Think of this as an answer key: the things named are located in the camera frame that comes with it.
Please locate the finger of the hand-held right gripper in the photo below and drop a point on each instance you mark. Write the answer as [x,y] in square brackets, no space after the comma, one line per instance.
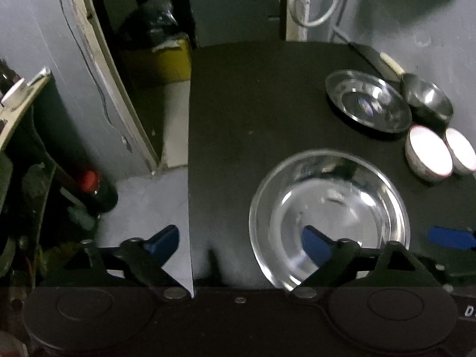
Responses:
[450,238]

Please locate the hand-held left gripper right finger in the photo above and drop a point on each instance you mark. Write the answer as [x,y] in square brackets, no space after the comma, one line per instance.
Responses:
[316,245]

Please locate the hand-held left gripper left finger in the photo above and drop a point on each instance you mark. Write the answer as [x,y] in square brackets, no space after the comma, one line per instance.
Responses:
[163,241]

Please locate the large steel bowl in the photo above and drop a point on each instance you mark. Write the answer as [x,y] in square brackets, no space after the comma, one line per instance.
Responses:
[331,208]

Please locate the white ceramic bowl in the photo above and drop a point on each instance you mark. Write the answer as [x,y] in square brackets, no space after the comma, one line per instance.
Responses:
[429,154]
[463,152]

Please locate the small steel plate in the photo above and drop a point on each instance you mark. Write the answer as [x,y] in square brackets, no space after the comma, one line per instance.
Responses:
[368,102]

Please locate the red-capped dark bottle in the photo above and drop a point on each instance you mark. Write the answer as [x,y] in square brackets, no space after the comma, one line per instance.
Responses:
[96,189]

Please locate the yellow bin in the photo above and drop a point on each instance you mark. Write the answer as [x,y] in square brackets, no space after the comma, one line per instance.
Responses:
[163,63]

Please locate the cluttered shelf unit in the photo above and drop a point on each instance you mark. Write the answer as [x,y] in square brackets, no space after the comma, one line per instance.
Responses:
[22,126]

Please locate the black plastic bag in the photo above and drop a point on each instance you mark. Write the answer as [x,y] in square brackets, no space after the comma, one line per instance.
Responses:
[152,20]

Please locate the grey cabinet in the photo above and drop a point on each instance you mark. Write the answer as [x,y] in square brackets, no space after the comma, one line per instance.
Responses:
[234,15]

